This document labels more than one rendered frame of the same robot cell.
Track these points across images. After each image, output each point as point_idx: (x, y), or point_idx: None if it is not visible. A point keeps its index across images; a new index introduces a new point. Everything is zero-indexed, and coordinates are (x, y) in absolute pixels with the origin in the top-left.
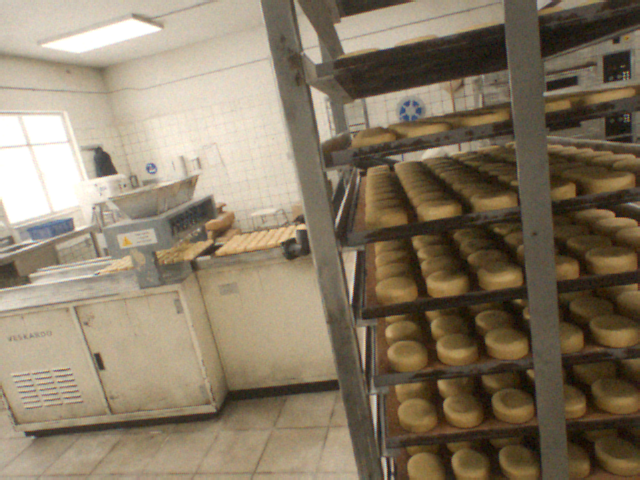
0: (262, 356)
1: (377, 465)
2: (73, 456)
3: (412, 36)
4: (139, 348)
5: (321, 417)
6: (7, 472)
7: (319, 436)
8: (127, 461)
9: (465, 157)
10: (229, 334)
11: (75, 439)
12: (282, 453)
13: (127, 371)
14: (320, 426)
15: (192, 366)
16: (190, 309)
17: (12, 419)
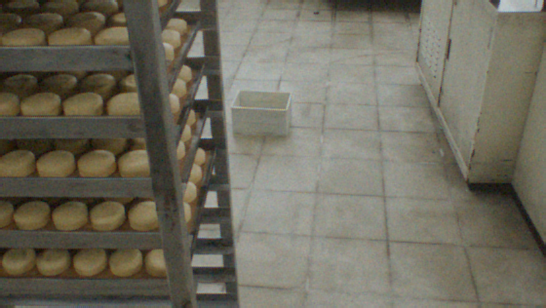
0: (541, 177)
1: None
2: (401, 113)
3: None
4: (463, 60)
5: (497, 291)
6: (380, 88)
7: (456, 292)
8: (397, 147)
9: None
10: (536, 120)
11: (423, 106)
12: (420, 260)
13: (453, 76)
14: (478, 292)
15: (474, 116)
16: (497, 52)
17: (416, 55)
